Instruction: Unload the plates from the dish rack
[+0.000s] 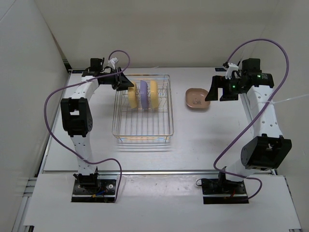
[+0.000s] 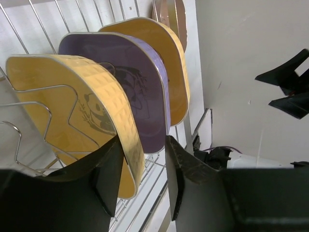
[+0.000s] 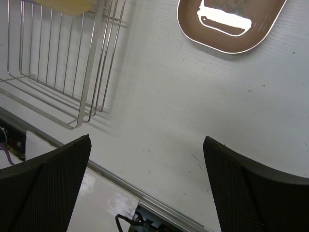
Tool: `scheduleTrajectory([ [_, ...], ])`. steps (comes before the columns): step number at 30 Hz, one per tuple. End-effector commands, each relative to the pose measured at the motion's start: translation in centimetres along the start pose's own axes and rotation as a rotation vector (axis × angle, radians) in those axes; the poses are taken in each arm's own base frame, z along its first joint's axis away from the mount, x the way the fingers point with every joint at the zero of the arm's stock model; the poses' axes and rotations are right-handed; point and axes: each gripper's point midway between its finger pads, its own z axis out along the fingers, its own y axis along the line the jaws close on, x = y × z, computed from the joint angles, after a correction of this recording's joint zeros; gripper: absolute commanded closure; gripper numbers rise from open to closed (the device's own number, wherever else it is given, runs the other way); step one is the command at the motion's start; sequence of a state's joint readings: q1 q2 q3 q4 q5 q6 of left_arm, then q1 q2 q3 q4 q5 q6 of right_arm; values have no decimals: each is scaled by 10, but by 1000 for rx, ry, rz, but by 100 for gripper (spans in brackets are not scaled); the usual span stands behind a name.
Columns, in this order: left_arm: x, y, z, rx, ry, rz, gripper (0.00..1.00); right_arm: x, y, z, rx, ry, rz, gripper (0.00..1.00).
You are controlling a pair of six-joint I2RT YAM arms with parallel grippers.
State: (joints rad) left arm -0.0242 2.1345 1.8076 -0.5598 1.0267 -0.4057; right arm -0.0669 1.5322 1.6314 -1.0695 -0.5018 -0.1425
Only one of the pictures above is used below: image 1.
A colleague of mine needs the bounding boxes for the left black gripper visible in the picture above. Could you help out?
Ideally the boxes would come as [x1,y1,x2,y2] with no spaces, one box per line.
[101,67,134,91]

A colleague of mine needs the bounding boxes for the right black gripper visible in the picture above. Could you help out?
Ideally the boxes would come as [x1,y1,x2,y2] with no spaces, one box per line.
[205,75,245,102]

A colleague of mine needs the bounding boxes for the yellow panda plate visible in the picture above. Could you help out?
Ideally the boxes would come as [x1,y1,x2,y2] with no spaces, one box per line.
[127,82,138,109]

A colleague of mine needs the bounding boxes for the purple panda plate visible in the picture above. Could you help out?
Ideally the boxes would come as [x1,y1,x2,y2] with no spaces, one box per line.
[140,80,149,109]

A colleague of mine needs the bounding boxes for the pink panda plate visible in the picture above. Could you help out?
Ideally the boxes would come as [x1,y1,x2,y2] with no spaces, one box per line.
[185,88,211,112]

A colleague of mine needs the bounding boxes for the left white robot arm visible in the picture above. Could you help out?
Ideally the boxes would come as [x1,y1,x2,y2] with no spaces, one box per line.
[60,58,134,193]

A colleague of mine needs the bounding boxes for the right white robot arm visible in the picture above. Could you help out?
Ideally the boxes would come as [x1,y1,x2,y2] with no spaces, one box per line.
[205,58,292,193]

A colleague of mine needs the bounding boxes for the yellow plate in rack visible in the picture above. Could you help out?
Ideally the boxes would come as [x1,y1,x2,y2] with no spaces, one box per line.
[150,80,159,109]

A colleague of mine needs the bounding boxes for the white zip tie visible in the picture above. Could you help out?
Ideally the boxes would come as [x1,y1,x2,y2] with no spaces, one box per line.
[262,94,309,105]

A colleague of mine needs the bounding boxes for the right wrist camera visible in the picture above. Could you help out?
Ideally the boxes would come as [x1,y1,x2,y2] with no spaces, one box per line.
[223,62,241,80]

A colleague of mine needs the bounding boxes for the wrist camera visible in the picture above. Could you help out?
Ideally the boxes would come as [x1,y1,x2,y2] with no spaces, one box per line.
[223,62,241,80]
[108,57,119,69]

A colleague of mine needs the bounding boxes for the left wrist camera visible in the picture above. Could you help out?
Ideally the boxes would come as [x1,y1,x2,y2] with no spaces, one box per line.
[108,57,119,69]

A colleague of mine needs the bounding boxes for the metal wire dish rack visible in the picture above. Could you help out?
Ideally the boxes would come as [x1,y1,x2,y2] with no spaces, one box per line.
[112,74,174,143]

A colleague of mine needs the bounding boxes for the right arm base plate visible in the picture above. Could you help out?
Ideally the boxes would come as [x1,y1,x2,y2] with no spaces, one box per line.
[196,178,249,204]

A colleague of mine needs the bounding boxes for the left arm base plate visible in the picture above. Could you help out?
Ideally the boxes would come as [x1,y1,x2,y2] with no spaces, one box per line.
[71,176,117,203]

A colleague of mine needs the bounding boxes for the aluminium rail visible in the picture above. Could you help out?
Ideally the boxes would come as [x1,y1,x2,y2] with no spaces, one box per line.
[43,170,219,175]

